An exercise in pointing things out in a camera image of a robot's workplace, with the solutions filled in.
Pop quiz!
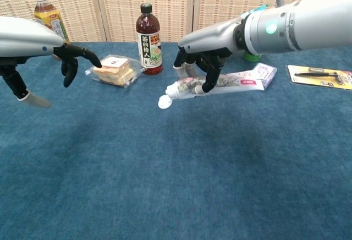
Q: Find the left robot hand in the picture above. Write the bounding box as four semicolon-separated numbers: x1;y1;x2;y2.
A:
0;16;102;108

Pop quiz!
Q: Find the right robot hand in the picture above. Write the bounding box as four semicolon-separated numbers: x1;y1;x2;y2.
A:
173;13;247;95

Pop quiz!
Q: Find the floral white toothpaste tube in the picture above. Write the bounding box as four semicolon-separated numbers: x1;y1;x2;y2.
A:
158;69;266;111

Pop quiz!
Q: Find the yellow tea bottle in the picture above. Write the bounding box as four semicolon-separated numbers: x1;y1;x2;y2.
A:
32;0;71;62

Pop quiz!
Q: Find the dark tea bottle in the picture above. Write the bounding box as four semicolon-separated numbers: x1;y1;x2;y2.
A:
136;3;163;75

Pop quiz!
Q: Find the green energy drink can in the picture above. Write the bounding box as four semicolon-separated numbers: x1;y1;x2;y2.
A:
243;51;262;63

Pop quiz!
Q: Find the teal snack bag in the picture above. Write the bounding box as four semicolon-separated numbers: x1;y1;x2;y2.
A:
248;3;270;14

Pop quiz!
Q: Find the small purple plastic box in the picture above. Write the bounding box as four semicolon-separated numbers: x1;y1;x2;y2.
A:
252;62;278;91

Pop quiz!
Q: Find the packaged sliced bread sandwich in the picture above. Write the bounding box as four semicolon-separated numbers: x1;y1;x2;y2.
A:
84;54;146;89

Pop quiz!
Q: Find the bamboo folding screen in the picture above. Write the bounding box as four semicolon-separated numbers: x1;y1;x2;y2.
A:
0;0;352;43

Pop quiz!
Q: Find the black razor on yellow card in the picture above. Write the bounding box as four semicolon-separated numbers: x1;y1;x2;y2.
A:
287;64;352;91

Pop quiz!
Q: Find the blue tablecloth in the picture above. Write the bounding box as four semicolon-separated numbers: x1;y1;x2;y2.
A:
0;41;352;240

